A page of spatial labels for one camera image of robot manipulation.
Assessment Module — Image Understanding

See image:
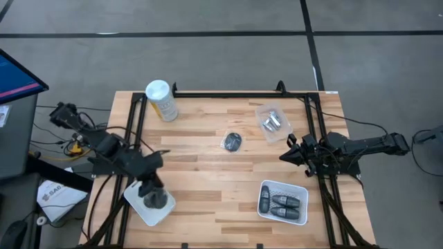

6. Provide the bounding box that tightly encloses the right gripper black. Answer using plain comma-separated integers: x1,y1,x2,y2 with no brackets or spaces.
278,133,322,178

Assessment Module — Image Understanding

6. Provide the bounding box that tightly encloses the yellow cable plug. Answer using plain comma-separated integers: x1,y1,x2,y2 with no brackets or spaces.
67,140,84,156

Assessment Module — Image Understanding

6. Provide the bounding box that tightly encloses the white printed booklet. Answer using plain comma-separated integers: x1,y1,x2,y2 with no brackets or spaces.
36,178,89,223

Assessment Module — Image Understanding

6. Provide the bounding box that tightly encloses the white wipes canister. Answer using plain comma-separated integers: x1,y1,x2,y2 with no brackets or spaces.
145,79,179,122

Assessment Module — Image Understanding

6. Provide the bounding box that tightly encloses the black travel bottle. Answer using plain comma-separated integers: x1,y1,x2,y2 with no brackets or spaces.
271,194,301,209
259,185,271,214
270,205,300,221

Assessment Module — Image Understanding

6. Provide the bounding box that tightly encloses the black computer mouse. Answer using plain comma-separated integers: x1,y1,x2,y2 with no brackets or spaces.
0,219,29,249

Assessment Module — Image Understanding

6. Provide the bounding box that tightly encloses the black floor cable loop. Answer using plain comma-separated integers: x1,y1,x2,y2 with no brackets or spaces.
410,124,443,178

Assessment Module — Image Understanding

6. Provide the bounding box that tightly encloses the grey desk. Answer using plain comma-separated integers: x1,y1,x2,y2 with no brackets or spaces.
0,92,39,181

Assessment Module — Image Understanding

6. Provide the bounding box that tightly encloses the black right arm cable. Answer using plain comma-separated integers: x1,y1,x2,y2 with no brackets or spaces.
304,96,390,138

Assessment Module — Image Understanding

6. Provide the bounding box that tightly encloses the clear bag with black disc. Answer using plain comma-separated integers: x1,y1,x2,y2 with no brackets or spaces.
219,129,244,154

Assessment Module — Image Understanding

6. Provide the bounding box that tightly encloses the black aluminium table frame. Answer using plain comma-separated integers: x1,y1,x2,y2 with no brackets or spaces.
81,80,380,249

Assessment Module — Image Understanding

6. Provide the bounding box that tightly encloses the blue screen monitor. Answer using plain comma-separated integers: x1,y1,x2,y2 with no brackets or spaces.
0,48,50,105

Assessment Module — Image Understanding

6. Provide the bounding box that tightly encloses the clear bag of silver tubes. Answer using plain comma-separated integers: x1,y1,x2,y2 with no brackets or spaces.
254,101,294,144

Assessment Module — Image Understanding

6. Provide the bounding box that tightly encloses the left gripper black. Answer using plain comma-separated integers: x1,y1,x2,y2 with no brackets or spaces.
137,171,170,210

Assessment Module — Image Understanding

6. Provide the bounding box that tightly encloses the white flat tray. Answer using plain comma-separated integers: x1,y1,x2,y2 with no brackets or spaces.
123,179,177,228

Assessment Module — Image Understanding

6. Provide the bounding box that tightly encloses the white plastic basket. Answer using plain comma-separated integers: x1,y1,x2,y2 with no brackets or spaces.
256,179,309,227

